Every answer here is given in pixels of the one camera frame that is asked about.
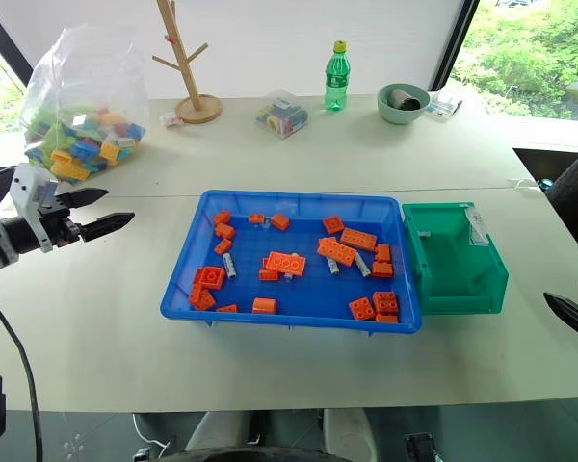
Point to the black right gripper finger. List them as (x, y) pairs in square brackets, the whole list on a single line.
[(575, 315)]

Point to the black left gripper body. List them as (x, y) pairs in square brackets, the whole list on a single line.
[(58, 226)]

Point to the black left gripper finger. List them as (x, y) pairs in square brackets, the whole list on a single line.
[(106, 223), (84, 196)]

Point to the bag of colourful bricks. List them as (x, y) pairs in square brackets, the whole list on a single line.
[(84, 120)]

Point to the green plastic bin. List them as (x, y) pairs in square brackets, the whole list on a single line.
[(457, 274)]

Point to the clear plastic box of toys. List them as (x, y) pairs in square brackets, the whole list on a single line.
[(283, 115)]

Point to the black rounded padded object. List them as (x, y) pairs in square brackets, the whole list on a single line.
[(575, 192)]

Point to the small clear wrapped packet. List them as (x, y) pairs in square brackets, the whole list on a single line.
[(172, 120)]

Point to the clear label holder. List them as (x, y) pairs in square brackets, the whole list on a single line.
[(477, 226)]

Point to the wooden mug tree stand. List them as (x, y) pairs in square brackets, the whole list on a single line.
[(198, 108)]

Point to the orange plastic toy brick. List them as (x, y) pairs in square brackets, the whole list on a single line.
[(264, 306)]

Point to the blue plastic tray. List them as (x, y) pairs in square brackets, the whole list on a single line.
[(298, 293)]

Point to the small clear plastic case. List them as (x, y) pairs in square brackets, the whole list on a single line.
[(443, 106)]

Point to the grey rounded shape under table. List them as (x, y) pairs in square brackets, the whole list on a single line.
[(349, 433)]

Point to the mint green bowl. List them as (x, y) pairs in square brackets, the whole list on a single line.
[(400, 115)]

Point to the dark cylinder roll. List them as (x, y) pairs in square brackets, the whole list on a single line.
[(407, 100)]

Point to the green plastic soda bottle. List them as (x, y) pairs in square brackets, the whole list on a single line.
[(335, 82)]

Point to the black window frame post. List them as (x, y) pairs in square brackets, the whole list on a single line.
[(455, 43), (7, 43)]

